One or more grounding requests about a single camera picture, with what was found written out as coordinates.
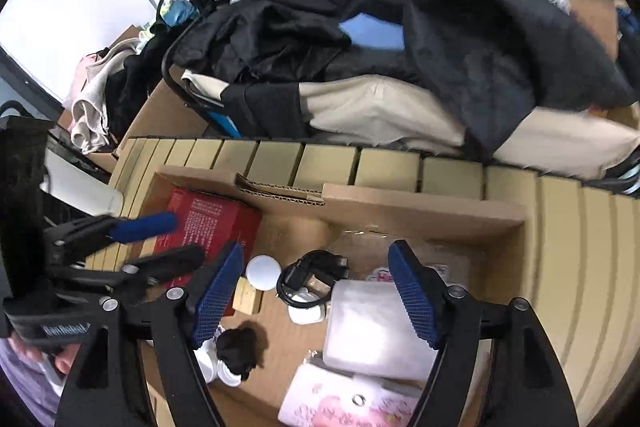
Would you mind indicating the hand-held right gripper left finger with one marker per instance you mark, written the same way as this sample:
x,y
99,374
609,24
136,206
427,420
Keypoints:
x,y
220,297

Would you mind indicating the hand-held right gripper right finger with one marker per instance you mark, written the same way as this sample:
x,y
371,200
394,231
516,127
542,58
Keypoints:
x,y
415,297

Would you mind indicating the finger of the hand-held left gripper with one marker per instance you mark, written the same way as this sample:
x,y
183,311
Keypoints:
x,y
165,263
145,224

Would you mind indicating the tan wooden block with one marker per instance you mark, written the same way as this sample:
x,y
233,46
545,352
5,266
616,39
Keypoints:
x,y
247,296

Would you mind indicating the white round lid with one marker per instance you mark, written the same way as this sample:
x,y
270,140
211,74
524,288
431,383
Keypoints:
x,y
264,272

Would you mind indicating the small black cloth bundle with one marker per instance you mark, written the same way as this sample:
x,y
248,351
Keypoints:
x,y
240,352

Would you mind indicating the white plastic packet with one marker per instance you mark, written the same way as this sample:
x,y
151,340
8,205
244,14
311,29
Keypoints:
x,y
370,337

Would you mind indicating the white jar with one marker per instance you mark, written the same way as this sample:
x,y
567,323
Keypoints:
x,y
230,378
206,364

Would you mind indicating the white charger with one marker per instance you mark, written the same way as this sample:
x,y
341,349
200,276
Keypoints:
x,y
305,314

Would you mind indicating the large cardboard box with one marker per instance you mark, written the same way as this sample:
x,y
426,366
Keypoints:
x,y
300,227

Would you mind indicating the pink floral pouch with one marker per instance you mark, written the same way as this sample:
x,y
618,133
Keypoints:
x,y
325,407

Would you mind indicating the person's left forearm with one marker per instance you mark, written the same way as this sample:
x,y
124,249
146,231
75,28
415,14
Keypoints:
x,y
25,392

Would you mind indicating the person's left hand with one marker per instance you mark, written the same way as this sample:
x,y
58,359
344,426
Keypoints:
x,y
65,359

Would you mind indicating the white red printed packet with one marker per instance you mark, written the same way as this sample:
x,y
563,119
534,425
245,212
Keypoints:
x,y
380,277

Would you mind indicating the red box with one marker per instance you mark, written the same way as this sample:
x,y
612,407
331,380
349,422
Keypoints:
x,y
220,222

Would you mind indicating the low cardboard box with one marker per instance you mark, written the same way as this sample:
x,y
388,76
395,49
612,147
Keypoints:
x,y
165,117

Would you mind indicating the beige clothing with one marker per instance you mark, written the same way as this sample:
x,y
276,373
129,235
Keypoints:
x,y
92,107

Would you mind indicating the beige fabric bag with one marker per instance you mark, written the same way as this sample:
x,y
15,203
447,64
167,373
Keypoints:
x,y
380,107

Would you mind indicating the blue yellow bundle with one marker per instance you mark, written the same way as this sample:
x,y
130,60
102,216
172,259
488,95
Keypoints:
x,y
172,14

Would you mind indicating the black white striped shoe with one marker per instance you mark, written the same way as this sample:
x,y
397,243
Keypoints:
x,y
625,177

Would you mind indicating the black jacket with fur collar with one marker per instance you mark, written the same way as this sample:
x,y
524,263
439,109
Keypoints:
x,y
475,47

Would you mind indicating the blue foam pad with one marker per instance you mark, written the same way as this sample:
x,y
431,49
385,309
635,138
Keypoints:
x,y
372,34

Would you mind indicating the blue bag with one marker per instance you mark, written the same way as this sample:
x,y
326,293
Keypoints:
x,y
630,32

